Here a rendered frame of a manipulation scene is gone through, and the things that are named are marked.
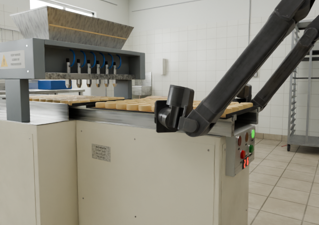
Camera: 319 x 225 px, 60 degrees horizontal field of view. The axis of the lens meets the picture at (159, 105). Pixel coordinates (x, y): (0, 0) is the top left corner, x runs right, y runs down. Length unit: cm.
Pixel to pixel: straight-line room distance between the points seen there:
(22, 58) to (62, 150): 42
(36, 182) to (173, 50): 485
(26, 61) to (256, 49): 87
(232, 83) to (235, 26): 462
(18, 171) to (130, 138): 53
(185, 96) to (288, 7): 32
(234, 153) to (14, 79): 93
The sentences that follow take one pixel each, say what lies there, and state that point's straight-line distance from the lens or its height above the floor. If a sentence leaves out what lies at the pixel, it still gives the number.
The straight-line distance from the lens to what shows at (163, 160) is 101.
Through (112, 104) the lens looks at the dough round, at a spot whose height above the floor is 92.
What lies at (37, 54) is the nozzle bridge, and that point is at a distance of 120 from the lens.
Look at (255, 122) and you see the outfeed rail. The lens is 116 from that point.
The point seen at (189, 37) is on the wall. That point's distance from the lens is 566.
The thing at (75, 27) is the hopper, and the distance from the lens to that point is 139.
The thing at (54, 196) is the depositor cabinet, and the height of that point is 52.
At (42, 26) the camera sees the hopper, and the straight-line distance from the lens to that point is 134.
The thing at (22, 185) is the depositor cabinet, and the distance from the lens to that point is 136.
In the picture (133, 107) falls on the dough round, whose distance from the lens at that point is 104.
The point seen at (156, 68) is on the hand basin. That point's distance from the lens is 585.
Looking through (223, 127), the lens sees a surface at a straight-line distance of 89.
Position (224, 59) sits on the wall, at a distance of 531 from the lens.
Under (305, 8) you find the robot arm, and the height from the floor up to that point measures 118.
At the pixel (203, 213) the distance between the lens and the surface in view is 100.
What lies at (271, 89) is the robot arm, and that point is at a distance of 127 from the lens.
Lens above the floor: 101
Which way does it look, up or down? 5 degrees down
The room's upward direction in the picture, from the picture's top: straight up
